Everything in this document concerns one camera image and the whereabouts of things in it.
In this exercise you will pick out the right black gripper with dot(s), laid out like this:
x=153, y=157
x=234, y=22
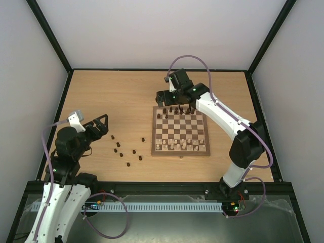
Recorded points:
x=183, y=102

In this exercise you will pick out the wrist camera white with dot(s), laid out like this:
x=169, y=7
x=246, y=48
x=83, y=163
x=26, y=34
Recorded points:
x=168, y=80
x=75, y=118

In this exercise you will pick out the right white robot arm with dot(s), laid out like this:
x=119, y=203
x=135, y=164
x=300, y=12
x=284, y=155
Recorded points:
x=247, y=138

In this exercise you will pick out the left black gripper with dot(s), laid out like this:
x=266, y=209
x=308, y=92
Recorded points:
x=98, y=134

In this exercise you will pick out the wooden chess board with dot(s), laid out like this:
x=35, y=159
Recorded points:
x=180, y=127

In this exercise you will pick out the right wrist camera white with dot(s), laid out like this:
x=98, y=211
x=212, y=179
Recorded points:
x=168, y=80

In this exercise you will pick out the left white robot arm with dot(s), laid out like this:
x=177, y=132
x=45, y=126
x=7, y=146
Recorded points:
x=66, y=189

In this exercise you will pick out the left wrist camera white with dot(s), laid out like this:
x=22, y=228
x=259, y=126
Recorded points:
x=75, y=118

